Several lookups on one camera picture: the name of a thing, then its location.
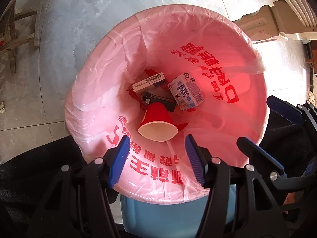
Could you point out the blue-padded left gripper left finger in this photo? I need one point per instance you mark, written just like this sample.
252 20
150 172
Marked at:
79 200

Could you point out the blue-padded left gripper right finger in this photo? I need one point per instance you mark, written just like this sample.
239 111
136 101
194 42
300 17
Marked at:
213 174

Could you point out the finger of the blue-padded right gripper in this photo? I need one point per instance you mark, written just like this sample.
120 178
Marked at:
270 203
304 115

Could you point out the red paper cup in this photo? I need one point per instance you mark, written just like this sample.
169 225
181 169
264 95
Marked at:
157 124

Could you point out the white milk carton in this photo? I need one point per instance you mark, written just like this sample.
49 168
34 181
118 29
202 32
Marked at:
186 92

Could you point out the white blue small box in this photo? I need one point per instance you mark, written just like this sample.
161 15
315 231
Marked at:
149 83

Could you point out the black rectangular box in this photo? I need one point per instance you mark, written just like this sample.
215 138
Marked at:
149 98

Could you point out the pink-lined trash bin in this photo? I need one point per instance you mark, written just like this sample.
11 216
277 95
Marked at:
159 194

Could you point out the person's black trouser legs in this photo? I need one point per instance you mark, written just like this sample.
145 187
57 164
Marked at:
26 178

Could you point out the cream coffee table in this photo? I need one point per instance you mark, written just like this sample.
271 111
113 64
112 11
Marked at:
285 20

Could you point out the wooden stool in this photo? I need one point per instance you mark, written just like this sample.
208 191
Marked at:
9 34

